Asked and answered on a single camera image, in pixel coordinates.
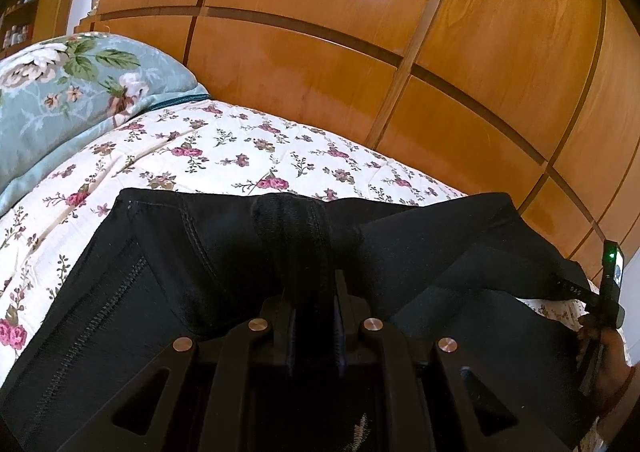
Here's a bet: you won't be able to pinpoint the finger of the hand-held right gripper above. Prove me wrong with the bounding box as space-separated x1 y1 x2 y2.
552 272 603 307

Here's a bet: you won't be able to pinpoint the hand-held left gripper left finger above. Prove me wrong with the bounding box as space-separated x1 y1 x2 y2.
112 289 306 452

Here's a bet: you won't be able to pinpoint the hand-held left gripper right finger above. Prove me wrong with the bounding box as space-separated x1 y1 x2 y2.
332 269 571 452

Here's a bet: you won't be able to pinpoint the black pants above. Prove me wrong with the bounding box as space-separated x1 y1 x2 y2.
0 187 601 452

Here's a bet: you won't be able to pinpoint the person's right hand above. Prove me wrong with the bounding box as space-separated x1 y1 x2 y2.
575 314 638 428

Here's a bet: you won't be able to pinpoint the floral white bedspread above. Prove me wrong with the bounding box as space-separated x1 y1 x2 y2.
0 99 621 452

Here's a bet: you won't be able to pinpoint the wooden wardrobe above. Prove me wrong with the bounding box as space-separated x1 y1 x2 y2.
75 0 640 283

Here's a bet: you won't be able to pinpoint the blue floral pillow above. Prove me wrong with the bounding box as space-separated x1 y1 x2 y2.
0 32 211 217

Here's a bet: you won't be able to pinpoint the row of small jars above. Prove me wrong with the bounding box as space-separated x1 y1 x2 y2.
0 0 43 50

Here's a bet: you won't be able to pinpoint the wooden shelf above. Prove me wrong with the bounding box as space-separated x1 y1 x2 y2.
0 0 56 57

